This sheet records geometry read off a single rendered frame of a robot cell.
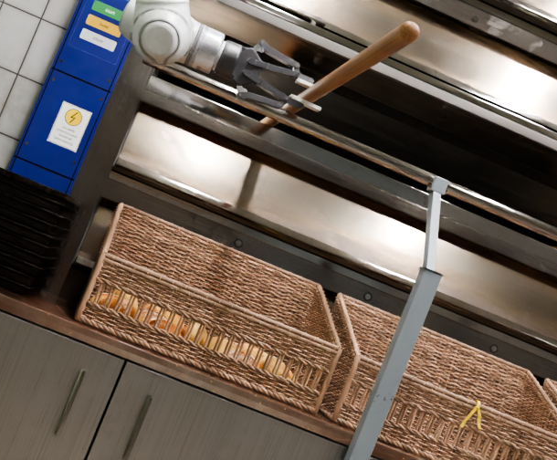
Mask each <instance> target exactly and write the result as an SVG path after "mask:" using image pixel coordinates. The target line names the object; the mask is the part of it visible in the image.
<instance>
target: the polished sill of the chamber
mask: <svg viewBox="0 0 557 460"><path fill-rule="evenodd" d="M145 89H146V90H149V91H150V92H152V93H155V94H157V95H159V96H162V97H164V98H166V99H169V100H171V101H174V102H176V103H178V104H181V105H183V106H185V107H187V108H189V109H191V110H195V111H198V112H200V113H202V114H204V115H206V116H208V117H211V118H213V119H215V120H219V121H221V122H223V123H225V124H227V125H230V126H232V127H234V128H237V129H239V130H241V131H244V132H246V133H249V134H251V135H253V136H256V137H258V138H260V139H262V140H264V141H268V142H270V143H272V144H275V145H277V146H279V147H281V148H283V149H286V150H288V151H290V152H294V153H296V154H298V155H300V156H302V157H305V158H307V159H309V160H312V161H314V162H317V163H319V164H321V165H324V166H326V167H328V168H331V169H333V170H334V171H337V172H339V173H343V174H345V175H347V176H350V177H352V178H353V179H356V180H358V181H360V182H363V183H367V184H369V185H371V186H373V187H375V188H377V189H380V190H382V191H384V192H387V193H389V194H392V195H394V196H396V197H399V198H401V199H403V200H406V201H407V202H409V203H412V204H415V205H418V206H420V207H422V208H425V209H426V210H428V200H429V193H425V192H423V191H420V190H418V189H416V188H414V187H412V186H410V185H407V184H405V183H401V182H399V181H397V180H395V179H393V178H391V177H388V176H386V175H384V174H381V173H379V172H376V171H374V170H372V169H369V168H367V167H365V166H362V165H360V164H359V163H357V162H353V161H351V160H348V159H346V158H344V157H341V156H340V155H338V154H335V153H333V152H329V151H327V150H325V149H322V148H321V147H319V146H316V145H314V144H312V143H309V142H307V141H304V140H302V139H300V138H297V137H295V136H293V135H290V134H288V133H286V132H284V131H281V130H278V129H276V128H274V127H271V126H269V125H267V124H265V123H263V122H261V121H258V120H255V119H252V118H250V117H248V116H246V115H244V114H242V113H239V112H237V111H235V110H231V109H230V108H227V107H225V106H223V105H220V104H218V103H216V102H213V101H212V100H210V99H206V98H204V97H201V96H199V95H197V94H194V93H193V92H191V91H188V90H186V89H182V88H180V87H178V86H175V85H174V84H172V83H169V82H167V81H165V80H162V79H160V78H157V77H155V76H153V75H151V76H150V77H149V80H148V82H147V85H146V87H145ZM439 215H441V216H444V217H445V218H448V219H450V220H452V221H455V222H457V223H459V224H462V225H464V226H467V227H469V228H471V229H474V230H476V231H478V232H480V233H482V234H484V235H488V236H490V237H493V238H495V239H497V240H499V241H501V242H503V243H506V244H508V245H510V246H514V247H516V248H518V249H520V250H522V251H525V252H527V253H529V254H532V255H534V256H537V257H539V258H542V259H544V260H546V261H549V262H551V263H553V264H555V265H557V248H554V247H552V246H548V245H546V244H544V243H542V242H540V241H538V240H535V239H533V238H531V237H528V236H526V235H523V234H521V233H519V232H516V231H514V230H512V229H509V228H508V227H506V226H503V225H500V224H497V223H495V222H493V221H490V220H489V219H487V218H484V217H482V216H480V215H477V214H474V213H471V212H470V211H468V210H465V209H463V208H461V207H458V206H456V205H454V204H451V203H449V202H446V201H444V200H442V199H441V201H440V213H439Z"/></svg>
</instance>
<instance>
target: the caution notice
mask: <svg viewBox="0 0 557 460"><path fill-rule="evenodd" d="M91 114H92V113H91V112H89V111H86V110H84V109H81V108H79V107H77V106H74V105H72V104H69V103H67V102H66V101H63V103H62V106H61V108H60V111H59V113H58V116H57V118H56V120H55V123H54V125H53V127H52V130H51V132H50V134H49V136H48V138H47V140H48V141H51V142H53V143H55V144H57V145H59V146H62V147H64V148H67V149H69V150H71V151H74V152H76V151H77V148H78V146H79V143H80V141H81V138H82V136H83V133H84V131H85V130H86V127H87V125H88V123H89V119H90V116H91Z"/></svg>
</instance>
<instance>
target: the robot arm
mask: <svg viewBox="0 0 557 460"><path fill-rule="evenodd" d="M200 27H201V28H200ZM199 29H200V30H199ZM119 30H120V32H121V34H122V35H123V36H124V37H125V38H127V39H128V40H129V41H130V42H131V43H132V44H133V45H134V47H135V49H136V51H137V52H138V54H139V55H140V56H141V57H142V58H143V59H144V60H146V61H148V62H150V63H152V64H154V65H160V66H164V65H170V64H173V63H174V62H180V63H183V64H184V63H185V65H186V66H188V67H191V68H195V69H199V70H201V71H203V72H204V73H206V74H209V73H210V71H211V69H213V70H214V72H215V74H217V75H218V76H221V77H223V78H226V79H229V80H231V81H232V82H233V83H234V84H235V85H236V92H237V95H236V98H237V99H250V100H253V101H255V102H258V103H261V104H264V105H267V106H270V107H272V108H275V109H278V110H280V109H281V108H283V107H284V105H285V104H289V105H291V106H293V107H295V108H297V109H302V108H303V106H305V107H307V108H309V109H311V110H315V111H317V112H319V111H321V107H319V106H317V105H315V104H313V103H310V102H308V101H306V100H305V99H302V98H299V97H297V96H295V95H293V94H291V95H289V96H287V95H286V94H284V93H282V92H281V91H279V90H278V89H275V88H274V87H272V86H271V85H269V84H268V83H267V82H265V81H264V80H263V79H261V78H260V77H259V73H260V71H261V70H263V71H268V72H271V73H275V74H279V75H281V76H285V77H288V78H294V79H296V80H295V83H296V84H299V85H301V86H302V87H305V88H307V89H308V88H309V87H311V86H312V85H313V84H312V83H313V81H314V80H313V79H312V78H309V77H307V76H305V75H302V74H301V73H300V63H298V62H297V61H295V60H293V59H291V58H289V57H287V56H285V55H283V54H282V53H280V52H278V51H277V50H275V49H274V48H272V47H270V46H269V45H268V44H267V43H266V42H265V40H263V39H261V40H260V41H259V42H258V44H256V45H255V46H254V47H243V46H241V45H239V44H237V43H235V42H233V41H230V40H227V41H224V39H225V35H224V34H223V33H220V32H218V31H216V30H214V29H212V28H210V27H208V26H206V25H202V24H200V23H198V22H197V21H195V20H194V19H193V18H191V16H190V7H189V0H130V2H129V3H128V4H127V5H126V7H125V8H124V10H123V12H122V15H121V20H120V23H119ZM198 31H199V32H198ZM197 33H198V35H197ZM194 40H195V41H194ZM190 50H191V51H190ZM257 51H259V52H260V53H263V52H265V53H266V54H267V55H269V56H271V57H273V58H274V59H276V60H278V61H279V62H281V63H283V64H285V65H287V66H288V67H290V68H293V70H290V69H287V68H282V67H278V66H274V65H271V64H269V63H266V62H263V61H262V60H261V59H260V57H259V55H258V53H257ZM189 53H190V54H189ZM188 55H189V56H188ZM187 57H188V58H187ZM185 61H186V62H185ZM248 84H254V85H256V86H257V87H260V88H261V89H263V90H265V91H266V92H267V93H269V94H271V95H272V96H274V97H275V98H277V99H279V100H280V101H276V100H273V99H269V98H266V97H263V96H260V95H258V94H255V93H251V92H247V90H246V89H244V88H242V86H245V85H248Z"/></svg>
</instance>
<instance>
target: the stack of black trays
mask: <svg viewBox="0 0 557 460"><path fill-rule="evenodd" d="M1 191H2V192H1ZM10 194H11V195H10ZM12 195H13V196H12ZM21 199H22V200H21ZM75 205H76V206H78V207H80V206H81V202H80V201H78V200H77V199H75V198H74V197H72V196H70V195H68V194H65V193H62V192H60V191H57V190H55V189H53V188H50V187H48V186H45V185H44V184H41V183H37V182H35V181H33V180H30V179H28V178H26V177H24V176H21V175H19V174H16V173H14V172H10V171H8V170H6V169H4V168H1V167H0V287H1V288H5V289H7V290H10V291H12V292H15V293H16V294H19V295H21V296H24V295H29V294H35V293H39V292H40V291H41V288H47V286H46V285H44V284H46V283H47V280H48V279H51V278H53V277H51V276H49V275H48V274H49V273H50V270H52V269H56V268H55V267H52V266H54V264H55V261H56V260H59V261H60V260H61V259H60V258H57V257H55V256H52V255H54V254H55V252H56V250H57V249H62V248H61V247H59V246H60V244H61V242H62V240H65V241H68V240H67V239H66V238H64V237H61V236H63V235H64V233H65V230H66V231H70V230H69V229H67V228H68V227H69V225H70V222H73V223H76V222H75V221H73V220H71V219H69V218H70V217H71V216H72V213H73V212H75V213H78V211H76V210H74V208H75ZM41 207H42V208H41ZM46 209H47V210H46ZM50 211H51V212H50ZM64 216H65V217H64Z"/></svg>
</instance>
